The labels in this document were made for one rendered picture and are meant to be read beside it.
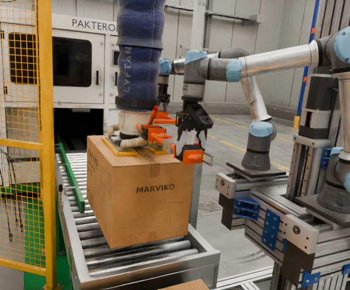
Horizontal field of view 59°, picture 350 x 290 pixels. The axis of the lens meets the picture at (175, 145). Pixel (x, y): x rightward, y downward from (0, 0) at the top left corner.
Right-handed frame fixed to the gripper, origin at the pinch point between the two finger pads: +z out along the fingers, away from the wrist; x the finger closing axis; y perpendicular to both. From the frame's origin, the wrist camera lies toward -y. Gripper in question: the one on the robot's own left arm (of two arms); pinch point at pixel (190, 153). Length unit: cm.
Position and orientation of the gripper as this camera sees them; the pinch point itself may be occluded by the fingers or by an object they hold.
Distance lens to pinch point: 110.8
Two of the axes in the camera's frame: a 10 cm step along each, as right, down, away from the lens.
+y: -4.3, -2.4, 8.7
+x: -9.0, 0.4, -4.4
